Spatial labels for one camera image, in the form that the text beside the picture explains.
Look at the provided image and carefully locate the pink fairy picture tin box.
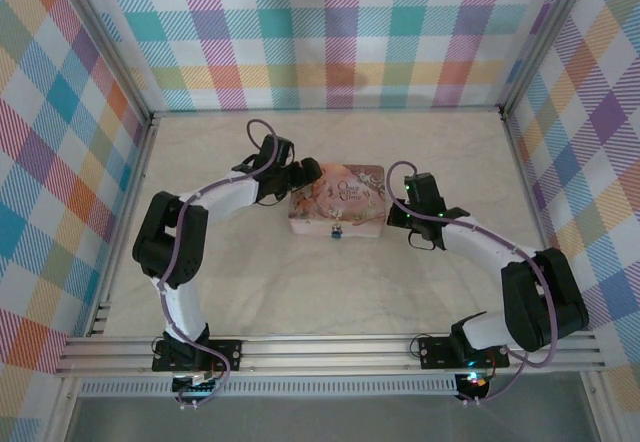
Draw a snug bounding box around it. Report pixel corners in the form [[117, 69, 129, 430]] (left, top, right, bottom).
[[287, 162, 387, 239]]

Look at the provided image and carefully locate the right gripper thin black wire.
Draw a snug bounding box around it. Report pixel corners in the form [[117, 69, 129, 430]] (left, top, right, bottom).
[[406, 229, 441, 253]]

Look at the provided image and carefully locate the aluminium frame rail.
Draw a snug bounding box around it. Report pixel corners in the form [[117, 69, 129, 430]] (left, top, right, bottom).
[[499, 110, 600, 337], [82, 114, 161, 338], [149, 105, 504, 116]]

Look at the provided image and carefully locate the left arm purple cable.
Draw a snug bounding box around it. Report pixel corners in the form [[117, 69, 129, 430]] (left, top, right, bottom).
[[159, 118, 281, 411]]

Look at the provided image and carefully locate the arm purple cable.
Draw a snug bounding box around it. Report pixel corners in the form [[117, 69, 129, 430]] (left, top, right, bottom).
[[159, 118, 281, 411], [383, 160, 557, 408]]

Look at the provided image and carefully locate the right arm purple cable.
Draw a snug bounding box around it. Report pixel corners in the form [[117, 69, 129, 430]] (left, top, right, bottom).
[[383, 160, 557, 408]]

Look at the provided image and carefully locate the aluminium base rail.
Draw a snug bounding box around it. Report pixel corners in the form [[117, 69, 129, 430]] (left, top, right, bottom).
[[54, 334, 604, 378]]

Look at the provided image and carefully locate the white slotted cable duct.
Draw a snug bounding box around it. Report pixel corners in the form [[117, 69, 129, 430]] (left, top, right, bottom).
[[79, 379, 459, 398]]

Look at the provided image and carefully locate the aluminium frame post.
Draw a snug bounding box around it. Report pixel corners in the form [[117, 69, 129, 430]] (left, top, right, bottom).
[[49, 0, 156, 123], [47, 375, 84, 442], [498, 0, 599, 118], [579, 369, 624, 442]]

